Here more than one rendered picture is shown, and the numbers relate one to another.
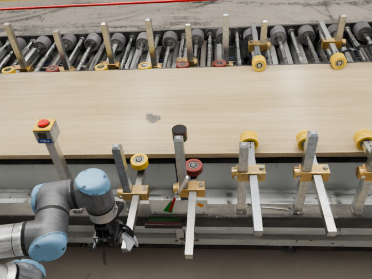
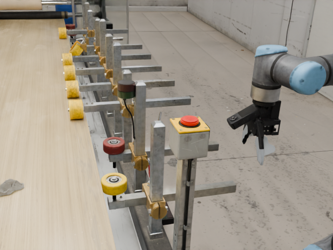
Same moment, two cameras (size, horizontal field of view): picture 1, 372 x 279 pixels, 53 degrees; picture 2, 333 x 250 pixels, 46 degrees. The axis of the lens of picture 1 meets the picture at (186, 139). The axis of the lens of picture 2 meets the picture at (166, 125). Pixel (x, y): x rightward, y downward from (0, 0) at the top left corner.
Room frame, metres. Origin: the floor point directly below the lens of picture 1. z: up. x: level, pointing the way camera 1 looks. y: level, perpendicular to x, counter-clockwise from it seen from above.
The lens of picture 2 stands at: (1.49, 1.22, 1.57)
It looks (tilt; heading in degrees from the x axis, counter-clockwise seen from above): 25 degrees down; 246
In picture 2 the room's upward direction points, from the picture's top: 2 degrees clockwise
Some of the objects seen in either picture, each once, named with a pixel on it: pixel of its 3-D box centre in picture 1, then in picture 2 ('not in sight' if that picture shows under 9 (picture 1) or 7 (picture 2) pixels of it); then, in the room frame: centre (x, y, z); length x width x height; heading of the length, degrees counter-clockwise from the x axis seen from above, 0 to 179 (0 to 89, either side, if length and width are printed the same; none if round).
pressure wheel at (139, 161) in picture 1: (140, 167); (114, 193); (1.22, 0.22, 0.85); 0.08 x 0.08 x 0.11
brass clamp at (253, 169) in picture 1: (248, 172); (126, 106); (1.04, -0.24, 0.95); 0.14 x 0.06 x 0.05; 83
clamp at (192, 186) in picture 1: (189, 188); (137, 156); (1.07, 0.01, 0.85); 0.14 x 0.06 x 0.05; 83
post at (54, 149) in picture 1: (65, 176); (182, 231); (1.14, 0.54, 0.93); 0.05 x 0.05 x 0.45; 83
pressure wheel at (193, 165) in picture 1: (194, 172); (114, 154); (1.15, -0.02, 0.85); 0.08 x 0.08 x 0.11
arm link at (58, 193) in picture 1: (56, 199); (300, 74); (0.72, 0.39, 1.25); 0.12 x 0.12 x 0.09; 6
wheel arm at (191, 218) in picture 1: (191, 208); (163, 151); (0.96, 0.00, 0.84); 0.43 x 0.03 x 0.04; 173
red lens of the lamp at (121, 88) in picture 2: (179, 131); (126, 85); (1.12, 0.02, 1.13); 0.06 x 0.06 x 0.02
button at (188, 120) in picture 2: (43, 123); (189, 122); (1.14, 0.53, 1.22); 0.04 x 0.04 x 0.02
